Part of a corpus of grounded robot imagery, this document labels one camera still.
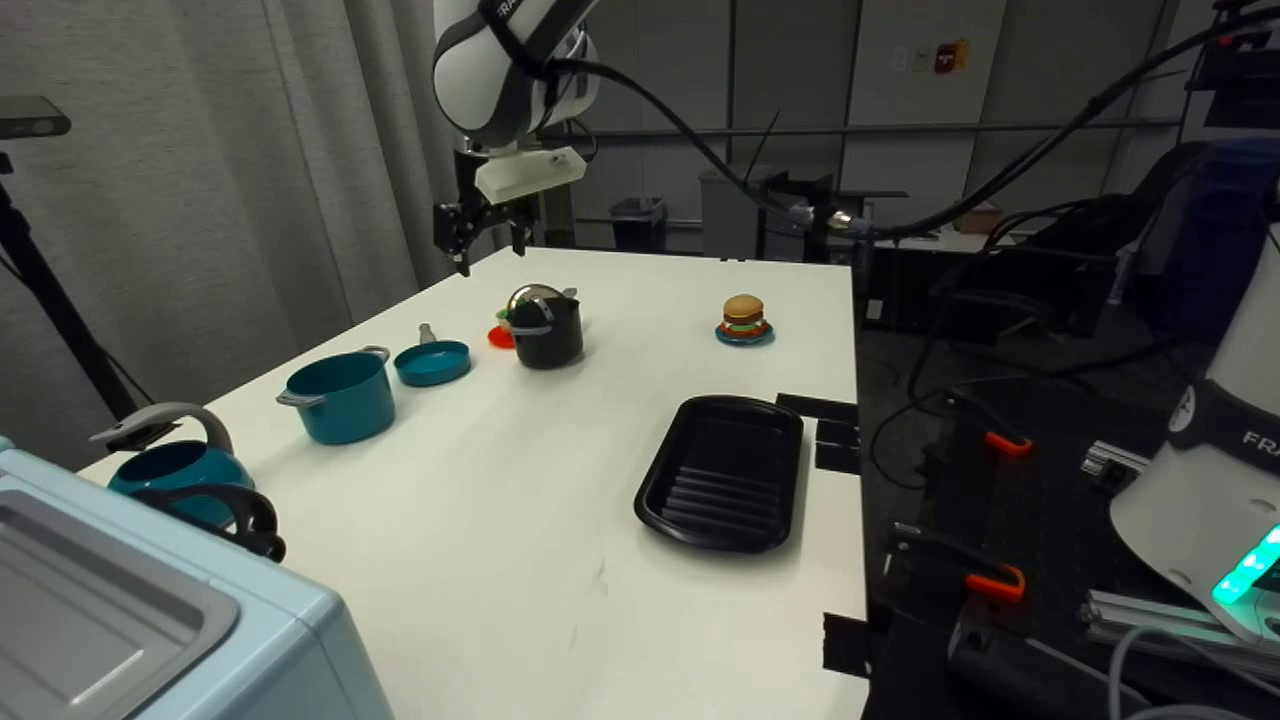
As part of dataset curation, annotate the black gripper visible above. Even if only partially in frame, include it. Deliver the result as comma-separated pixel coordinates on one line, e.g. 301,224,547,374
432,142,542,280

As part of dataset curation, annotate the black toy pot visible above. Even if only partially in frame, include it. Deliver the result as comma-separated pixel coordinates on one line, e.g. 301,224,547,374
508,298,589,374

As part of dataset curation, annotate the large teal toy pot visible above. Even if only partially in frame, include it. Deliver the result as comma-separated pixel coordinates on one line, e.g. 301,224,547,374
271,346,400,449

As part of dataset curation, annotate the small teal toy saucepan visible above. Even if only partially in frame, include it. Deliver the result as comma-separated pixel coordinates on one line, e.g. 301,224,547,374
391,322,476,392

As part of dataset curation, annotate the small black bin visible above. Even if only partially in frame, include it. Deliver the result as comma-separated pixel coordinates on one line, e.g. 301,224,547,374
607,195,671,255

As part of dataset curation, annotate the grey metal cabinet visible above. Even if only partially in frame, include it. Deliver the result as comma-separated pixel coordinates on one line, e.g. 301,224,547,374
699,166,790,262

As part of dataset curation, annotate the small teal plate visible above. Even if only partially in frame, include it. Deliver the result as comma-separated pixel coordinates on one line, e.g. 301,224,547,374
712,322,778,352

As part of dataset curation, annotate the toy hamburger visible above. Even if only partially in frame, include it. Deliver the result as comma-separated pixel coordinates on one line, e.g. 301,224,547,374
714,291,773,340

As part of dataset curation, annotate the grey curtain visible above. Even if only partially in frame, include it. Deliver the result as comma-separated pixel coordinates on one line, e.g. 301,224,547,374
0,0,515,471

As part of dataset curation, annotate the black ridged grill tray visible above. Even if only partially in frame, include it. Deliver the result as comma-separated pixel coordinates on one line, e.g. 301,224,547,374
632,392,809,557

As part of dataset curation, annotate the teal toy kettle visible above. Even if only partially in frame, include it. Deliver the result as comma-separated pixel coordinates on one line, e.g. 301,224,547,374
87,402,291,565

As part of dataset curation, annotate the black equipment case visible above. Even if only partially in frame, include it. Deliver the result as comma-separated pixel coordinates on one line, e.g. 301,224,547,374
859,224,1072,340

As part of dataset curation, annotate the light blue toy oven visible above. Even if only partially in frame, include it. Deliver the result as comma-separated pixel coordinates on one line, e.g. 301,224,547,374
0,437,394,720

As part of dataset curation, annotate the black office chair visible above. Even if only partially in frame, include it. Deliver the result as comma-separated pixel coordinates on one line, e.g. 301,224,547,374
977,138,1212,352

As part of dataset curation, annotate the black robot mounting stand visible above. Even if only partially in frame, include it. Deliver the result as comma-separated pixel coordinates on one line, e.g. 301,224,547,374
859,386,1125,720

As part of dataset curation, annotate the aluminium profile bar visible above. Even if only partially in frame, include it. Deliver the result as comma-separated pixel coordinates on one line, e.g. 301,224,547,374
1075,586,1280,671

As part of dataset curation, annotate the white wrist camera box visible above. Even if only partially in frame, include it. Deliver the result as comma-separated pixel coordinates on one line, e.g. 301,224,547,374
472,146,590,209

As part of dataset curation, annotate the grey horizontal metal rail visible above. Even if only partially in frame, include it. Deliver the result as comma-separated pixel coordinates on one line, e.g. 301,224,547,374
535,115,1192,150

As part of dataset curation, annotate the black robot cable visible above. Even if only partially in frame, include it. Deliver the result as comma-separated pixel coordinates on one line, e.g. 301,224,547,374
552,5,1280,246

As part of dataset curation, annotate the black table edge bracket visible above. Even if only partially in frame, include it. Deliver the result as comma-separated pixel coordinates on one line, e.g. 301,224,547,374
818,610,870,681
773,392,864,471

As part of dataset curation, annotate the black camera tripod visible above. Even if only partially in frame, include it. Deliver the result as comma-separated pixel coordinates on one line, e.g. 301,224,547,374
0,92,156,425

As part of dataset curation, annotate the black clamp orange handle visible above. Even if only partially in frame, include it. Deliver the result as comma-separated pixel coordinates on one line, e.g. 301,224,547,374
886,522,1031,613
937,387,1038,469

